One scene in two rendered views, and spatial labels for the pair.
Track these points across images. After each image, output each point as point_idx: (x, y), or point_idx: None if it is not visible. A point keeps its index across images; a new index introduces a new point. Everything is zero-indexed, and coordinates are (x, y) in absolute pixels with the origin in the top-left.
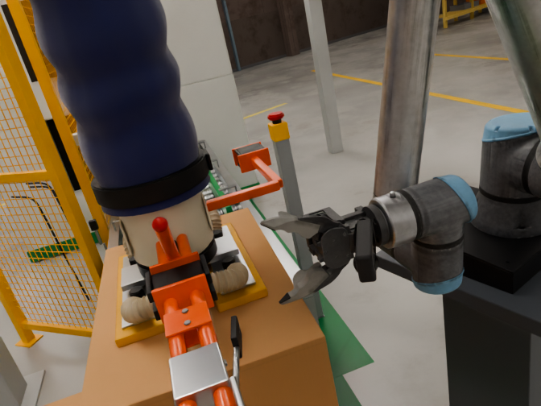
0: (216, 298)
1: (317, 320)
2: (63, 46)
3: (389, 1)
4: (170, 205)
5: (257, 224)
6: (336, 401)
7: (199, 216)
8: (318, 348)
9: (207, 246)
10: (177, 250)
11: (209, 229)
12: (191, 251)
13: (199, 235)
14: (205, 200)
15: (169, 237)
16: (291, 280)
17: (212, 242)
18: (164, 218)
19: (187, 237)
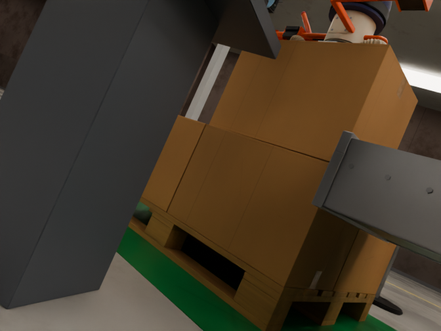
0: (282, 35)
1: (319, 186)
2: None
3: None
4: (329, 18)
5: (352, 43)
6: (233, 69)
7: (331, 25)
8: None
9: (324, 40)
10: (306, 28)
11: (330, 33)
12: (311, 33)
13: (326, 34)
14: (336, 17)
15: (302, 19)
16: (281, 40)
17: (327, 41)
18: (303, 11)
19: (325, 34)
